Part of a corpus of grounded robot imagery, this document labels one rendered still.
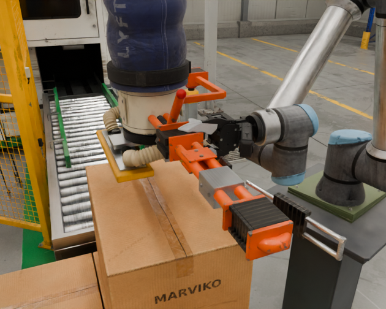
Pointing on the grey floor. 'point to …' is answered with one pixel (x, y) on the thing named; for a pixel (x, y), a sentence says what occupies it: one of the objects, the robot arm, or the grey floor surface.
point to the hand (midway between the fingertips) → (184, 144)
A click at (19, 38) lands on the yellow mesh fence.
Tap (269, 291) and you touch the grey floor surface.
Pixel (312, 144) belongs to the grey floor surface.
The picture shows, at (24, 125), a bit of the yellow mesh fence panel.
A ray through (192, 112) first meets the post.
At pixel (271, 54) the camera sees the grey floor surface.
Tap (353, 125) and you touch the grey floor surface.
